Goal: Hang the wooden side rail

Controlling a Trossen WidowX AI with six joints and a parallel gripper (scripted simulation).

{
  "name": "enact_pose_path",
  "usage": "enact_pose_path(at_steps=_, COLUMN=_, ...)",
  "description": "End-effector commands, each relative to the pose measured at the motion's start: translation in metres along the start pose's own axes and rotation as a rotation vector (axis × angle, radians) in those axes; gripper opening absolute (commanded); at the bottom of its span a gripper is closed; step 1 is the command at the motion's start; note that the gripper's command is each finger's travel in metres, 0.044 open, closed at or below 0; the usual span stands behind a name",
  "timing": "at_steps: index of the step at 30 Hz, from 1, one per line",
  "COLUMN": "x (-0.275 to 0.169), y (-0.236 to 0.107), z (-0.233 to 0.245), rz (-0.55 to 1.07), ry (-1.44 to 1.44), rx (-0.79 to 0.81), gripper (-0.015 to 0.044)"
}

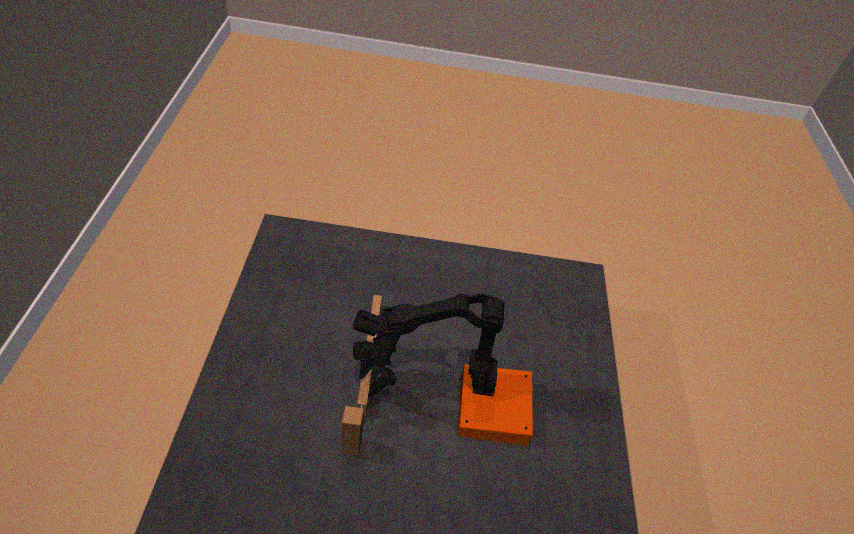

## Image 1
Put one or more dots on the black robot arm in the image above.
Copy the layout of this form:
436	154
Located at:
405	318

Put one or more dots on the brown wooden post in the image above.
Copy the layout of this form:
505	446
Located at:
352	424

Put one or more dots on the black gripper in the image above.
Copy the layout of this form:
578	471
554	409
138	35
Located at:
381	376

